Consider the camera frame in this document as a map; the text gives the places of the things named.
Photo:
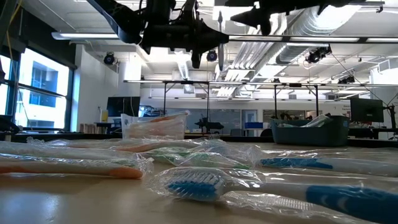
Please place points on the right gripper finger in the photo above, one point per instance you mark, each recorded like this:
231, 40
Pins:
265, 26
252, 16

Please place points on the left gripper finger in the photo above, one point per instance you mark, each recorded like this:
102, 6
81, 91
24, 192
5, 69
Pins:
202, 46
202, 32

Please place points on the black background robot arm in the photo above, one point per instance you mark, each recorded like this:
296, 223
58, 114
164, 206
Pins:
211, 125

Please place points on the ceiling light strip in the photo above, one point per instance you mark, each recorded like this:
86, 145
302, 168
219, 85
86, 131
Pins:
84, 35
331, 39

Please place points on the black monitor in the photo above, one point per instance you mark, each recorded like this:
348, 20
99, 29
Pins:
367, 109
122, 106

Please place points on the blue box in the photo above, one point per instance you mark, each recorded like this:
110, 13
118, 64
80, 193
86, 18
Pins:
253, 125

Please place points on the clear plastic container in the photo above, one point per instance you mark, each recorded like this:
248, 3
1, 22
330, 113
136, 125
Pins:
130, 124

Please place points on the yellow container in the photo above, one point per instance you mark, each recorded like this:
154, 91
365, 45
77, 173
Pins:
104, 115

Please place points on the teal plastic bin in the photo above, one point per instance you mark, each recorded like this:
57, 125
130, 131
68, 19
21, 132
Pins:
311, 135

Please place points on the wooden blocks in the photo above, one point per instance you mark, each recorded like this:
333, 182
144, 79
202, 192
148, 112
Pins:
88, 128

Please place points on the large glass window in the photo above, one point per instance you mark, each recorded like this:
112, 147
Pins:
43, 102

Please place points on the black ceiling camera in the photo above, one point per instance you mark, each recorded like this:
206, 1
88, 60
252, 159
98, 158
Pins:
317, 55
109, 58
346, 80
211, 56

